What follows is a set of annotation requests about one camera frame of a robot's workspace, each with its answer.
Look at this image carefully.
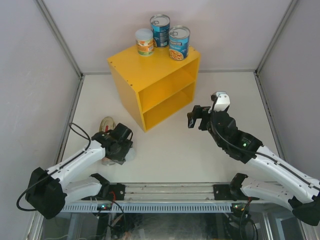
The green label can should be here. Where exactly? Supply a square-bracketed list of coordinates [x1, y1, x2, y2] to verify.
[125, 147, 136, 162]

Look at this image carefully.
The grey slotted cable duct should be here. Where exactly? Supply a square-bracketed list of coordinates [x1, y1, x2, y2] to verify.
[61, 202, 232, 214]

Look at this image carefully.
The black left base bracket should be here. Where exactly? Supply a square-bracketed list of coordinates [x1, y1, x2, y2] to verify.
[94, 183, 126, 201]

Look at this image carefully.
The right aluminium frame post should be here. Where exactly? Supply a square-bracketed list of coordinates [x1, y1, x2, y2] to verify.
[254, 0, 301, 75]

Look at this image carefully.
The blue soup can with noodles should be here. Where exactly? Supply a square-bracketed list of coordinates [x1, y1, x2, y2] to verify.
[168, 25, 191, 61]

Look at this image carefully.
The black base bracket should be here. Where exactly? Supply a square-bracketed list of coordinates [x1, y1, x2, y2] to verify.
[213, 184, 237, 201]
[94, 183, 126, 201]

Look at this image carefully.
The aluminium frame post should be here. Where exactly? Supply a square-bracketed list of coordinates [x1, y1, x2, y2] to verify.
[34, 0, 84, 77]
[254, 0, 301, 75]

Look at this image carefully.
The oval flat fish tin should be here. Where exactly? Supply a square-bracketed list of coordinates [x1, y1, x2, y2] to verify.
[99, 116, 116, 132]

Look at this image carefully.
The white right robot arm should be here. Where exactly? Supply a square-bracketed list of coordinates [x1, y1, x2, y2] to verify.
[187, 105, 320, 226]

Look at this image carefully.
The yellow wooden shelf cabinet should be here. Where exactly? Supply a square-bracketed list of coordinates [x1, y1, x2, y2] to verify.
[107, 45, 201, 132]

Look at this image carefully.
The orange label can lying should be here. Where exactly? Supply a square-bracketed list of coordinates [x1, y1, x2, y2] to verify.
[101, 157, 116, 166]

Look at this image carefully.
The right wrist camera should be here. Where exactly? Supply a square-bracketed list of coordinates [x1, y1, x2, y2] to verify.
[211, 91, 230, 112]

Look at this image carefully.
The black right base bracket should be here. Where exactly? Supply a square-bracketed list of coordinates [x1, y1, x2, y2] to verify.
[213, 184, 237, 201]

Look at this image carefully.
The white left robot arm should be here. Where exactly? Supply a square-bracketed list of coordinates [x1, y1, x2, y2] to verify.
[22, 123, 134, 220]

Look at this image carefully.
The orange can with white lid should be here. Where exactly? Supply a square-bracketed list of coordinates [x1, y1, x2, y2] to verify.
[135, 28, 154, 57]

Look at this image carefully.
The left aluminium frame post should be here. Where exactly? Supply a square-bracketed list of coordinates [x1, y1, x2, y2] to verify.
[34, 0, 84, 77]

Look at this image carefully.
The aluminium mounting rail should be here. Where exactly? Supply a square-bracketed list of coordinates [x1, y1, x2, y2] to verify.
[67, 182, 296, 202]

